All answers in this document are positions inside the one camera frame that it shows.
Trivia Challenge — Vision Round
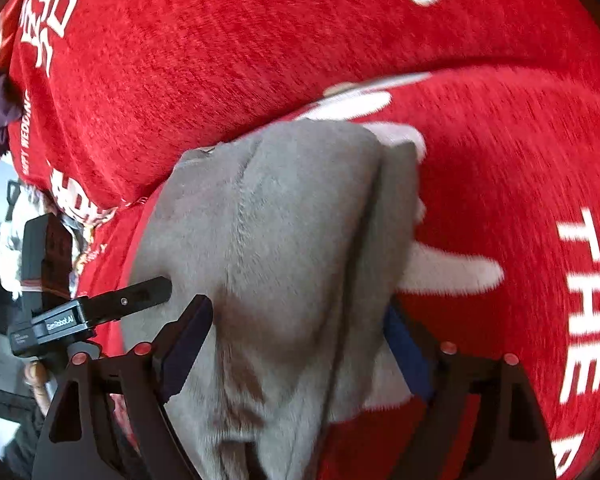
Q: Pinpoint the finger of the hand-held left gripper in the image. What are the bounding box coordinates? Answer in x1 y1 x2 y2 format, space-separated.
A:
87 275 174 327

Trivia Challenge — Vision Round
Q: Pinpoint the grey small garment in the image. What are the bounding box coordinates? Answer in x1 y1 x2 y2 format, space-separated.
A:
120 120 429 480

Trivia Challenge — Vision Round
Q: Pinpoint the dark cloth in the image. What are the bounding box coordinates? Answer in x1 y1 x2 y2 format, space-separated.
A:
0 382 48 478

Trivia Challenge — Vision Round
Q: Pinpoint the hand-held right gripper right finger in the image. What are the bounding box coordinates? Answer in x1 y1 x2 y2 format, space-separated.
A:
384 305 557 480

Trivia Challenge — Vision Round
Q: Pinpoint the person's left hand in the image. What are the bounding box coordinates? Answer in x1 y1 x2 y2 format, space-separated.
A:
24 360 52 415

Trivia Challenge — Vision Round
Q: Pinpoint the red printed blanket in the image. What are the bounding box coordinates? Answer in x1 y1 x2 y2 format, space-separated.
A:
0 0 600 480

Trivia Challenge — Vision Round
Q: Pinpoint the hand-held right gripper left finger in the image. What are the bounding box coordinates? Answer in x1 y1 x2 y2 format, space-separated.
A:
30 294 214 480

